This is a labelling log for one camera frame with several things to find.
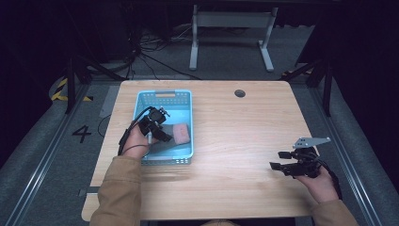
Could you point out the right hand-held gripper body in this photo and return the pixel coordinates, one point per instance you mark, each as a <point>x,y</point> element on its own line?
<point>306,163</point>

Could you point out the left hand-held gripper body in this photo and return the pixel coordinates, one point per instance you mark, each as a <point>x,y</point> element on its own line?
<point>153,121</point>

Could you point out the grey glove with pink cuff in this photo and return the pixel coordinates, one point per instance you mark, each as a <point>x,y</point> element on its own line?
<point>182,133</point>

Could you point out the light blue plastic basket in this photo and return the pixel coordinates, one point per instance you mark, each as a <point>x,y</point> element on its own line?
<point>175,106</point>

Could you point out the person's left hand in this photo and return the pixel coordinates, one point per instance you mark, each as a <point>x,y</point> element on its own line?
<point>135,144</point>

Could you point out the person's right hand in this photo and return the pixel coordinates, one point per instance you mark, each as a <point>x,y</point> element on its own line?
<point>323,188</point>

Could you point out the black metal stand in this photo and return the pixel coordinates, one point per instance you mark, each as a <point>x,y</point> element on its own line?
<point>71,94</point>
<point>327,94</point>

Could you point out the person's lap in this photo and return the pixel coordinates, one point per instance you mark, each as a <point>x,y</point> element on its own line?
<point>219,223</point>

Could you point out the small grey floor tape strip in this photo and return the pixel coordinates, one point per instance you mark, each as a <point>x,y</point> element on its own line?
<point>89,190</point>

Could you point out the aluminium floor rail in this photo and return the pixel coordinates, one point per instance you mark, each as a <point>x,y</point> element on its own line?
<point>353,175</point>
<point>50,153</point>

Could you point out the white metal table frame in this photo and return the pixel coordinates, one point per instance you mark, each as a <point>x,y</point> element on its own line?
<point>232,19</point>

